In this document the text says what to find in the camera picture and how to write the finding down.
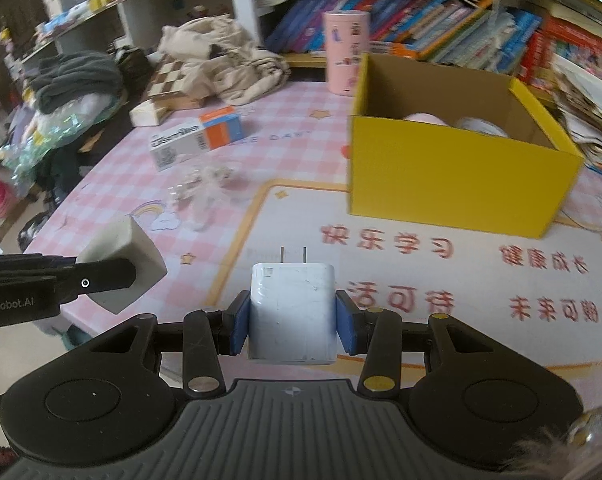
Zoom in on grey clothes pile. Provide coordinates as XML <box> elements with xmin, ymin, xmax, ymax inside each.
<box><xmin>33</xmin><ymin>50</ymin><xmax>124</xmax><ymax>116</ymax></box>

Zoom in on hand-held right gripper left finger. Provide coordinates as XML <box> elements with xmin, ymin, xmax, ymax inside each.
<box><xmin>88</xmin><ymin>291</ymin><xmax>252</xmax><ymax>395</ymax></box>

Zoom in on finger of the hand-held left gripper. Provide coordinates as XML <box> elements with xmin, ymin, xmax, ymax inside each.
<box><xmin>0</xmin><ymin>258</ymin><xmax>138</xmax><ymax>303</ymax></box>
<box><xmin>0</xmin><ymin>255</ymin><xmax>80</xmax><ymax>273</ymax></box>

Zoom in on yellow cardboard box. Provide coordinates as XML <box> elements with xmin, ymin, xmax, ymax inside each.
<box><xmin>347</xmin><ymin>52</ymin><xmax>586</xmax><ymax>240</ymax></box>

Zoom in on wooden chessboard box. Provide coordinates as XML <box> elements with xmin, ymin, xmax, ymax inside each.
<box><xmin>146</xmin><ymin>55</ymin><xmax>204</xmax><ymax>111</ymax></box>

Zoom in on pink sticker canister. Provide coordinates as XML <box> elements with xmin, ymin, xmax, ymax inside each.
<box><xmin>323</xmin><ymin>9</ymin><xmax>372</xmax><ymax>97</ymax></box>

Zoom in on white wedge box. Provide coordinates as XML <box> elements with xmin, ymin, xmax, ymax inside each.
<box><xmin>130</xmin><ymin>100</ymin><xmax>174</xmax><ymax>127</ymax></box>

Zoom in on stack of papers and booklets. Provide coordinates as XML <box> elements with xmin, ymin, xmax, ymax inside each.
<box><xmin>551</xmin><ymin>55</ymin><xmax>602</xmax><ymax>183</ymax></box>

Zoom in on orange and blue carton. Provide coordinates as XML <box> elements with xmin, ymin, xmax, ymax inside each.
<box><xmin>149</xmin><ymin>106</ymin><xmax>245</xmax><ymax>171</ymax></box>

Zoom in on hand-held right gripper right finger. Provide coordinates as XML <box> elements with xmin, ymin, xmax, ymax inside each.
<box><xmin>336</xmin><ymin>291</ymin><xmax>502</xmax><ymax>393</ymax></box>

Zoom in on pearl accessory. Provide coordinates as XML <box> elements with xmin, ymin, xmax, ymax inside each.
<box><xmin>168</xmin><ymin>165</ymin><xmax>242</xmax><ymax>231</ymax></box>

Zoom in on cream cube box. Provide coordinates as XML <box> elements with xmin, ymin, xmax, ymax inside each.
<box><xmin>76</xmin><ymin>215</ymin><xmax>168</xmax><ymax>316</ymax></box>

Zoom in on white charger plug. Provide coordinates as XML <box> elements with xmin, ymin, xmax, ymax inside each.
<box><xmin>248</xmin><ymin>246</ymin><xmax>338</xmax><ymax>367</ymax></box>

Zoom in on row of colourful books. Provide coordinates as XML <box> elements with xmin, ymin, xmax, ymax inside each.
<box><xmin>263</xmin><ymin>0</ymin><xmax>602</xmax><ymax>93</ymax></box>

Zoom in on iridescent plastic wrap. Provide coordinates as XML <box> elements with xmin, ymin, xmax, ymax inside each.
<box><xmin>0</xmin><ymin>95</ymin><xmax>124</xmax><ymax>181</ymax></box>

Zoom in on dark brown bag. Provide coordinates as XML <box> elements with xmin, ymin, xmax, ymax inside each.
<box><xmin>113</xmin><ymin>45</ymin><xmax>154</xmax><ymax>91</ymax></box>

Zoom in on beige tote bag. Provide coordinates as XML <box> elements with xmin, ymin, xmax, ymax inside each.
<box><xmin>158</xmin><ymin>16</ymin><xmax>292</xmax><ymax>107</ymax></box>

